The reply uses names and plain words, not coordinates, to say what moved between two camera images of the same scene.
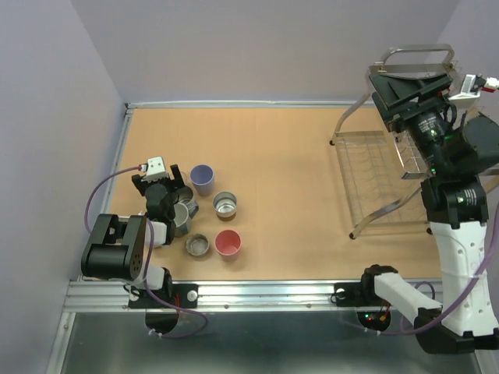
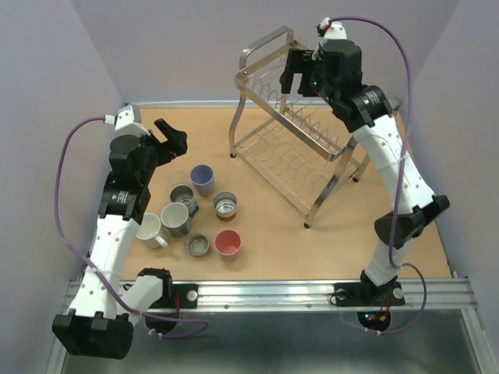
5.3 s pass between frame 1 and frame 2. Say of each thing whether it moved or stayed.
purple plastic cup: stayed
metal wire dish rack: moved
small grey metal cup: stayed
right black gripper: moved
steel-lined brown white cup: stayed
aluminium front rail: stayed
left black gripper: moved
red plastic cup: stayed
